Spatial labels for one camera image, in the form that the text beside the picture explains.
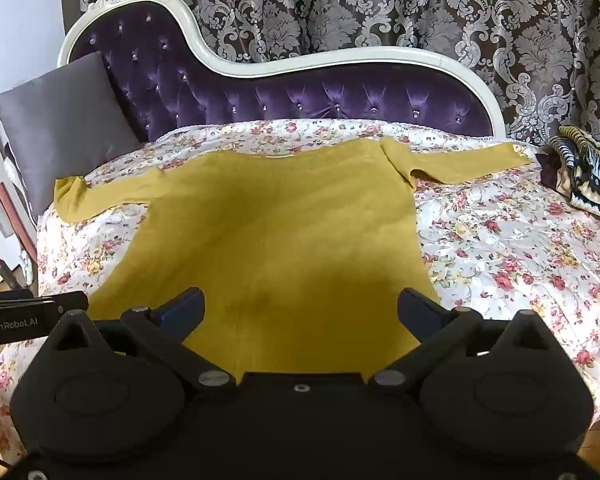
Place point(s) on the brown wooden strip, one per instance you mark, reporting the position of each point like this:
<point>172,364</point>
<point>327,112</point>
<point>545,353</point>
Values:
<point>15,220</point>

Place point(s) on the floral bedspread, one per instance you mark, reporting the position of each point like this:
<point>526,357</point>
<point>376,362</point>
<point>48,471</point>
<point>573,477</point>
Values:
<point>505,260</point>

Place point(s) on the mustard yellow sweater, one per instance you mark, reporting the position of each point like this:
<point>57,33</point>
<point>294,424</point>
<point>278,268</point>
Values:
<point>280,235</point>

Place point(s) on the dark cloth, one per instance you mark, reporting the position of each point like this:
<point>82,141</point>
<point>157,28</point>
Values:
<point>550,170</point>

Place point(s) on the purple tufted velvet headboard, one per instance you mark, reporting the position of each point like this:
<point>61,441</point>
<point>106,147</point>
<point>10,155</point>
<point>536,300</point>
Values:
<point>280,100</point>

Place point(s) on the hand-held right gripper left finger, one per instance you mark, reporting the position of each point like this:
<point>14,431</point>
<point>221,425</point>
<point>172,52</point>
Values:
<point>181,307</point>

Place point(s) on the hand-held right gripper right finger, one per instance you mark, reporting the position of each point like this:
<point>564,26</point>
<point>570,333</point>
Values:
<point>416,310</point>

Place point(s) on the striped knitted blanket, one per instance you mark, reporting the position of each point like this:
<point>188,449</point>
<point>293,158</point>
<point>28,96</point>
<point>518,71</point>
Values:
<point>595,175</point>

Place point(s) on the brown damask curtain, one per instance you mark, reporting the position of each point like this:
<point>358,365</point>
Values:
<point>380,5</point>

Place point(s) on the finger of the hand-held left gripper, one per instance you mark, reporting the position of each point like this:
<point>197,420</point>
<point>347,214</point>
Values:
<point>72,302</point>

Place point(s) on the grey cushion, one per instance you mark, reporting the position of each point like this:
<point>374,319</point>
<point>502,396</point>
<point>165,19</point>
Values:
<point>65,125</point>

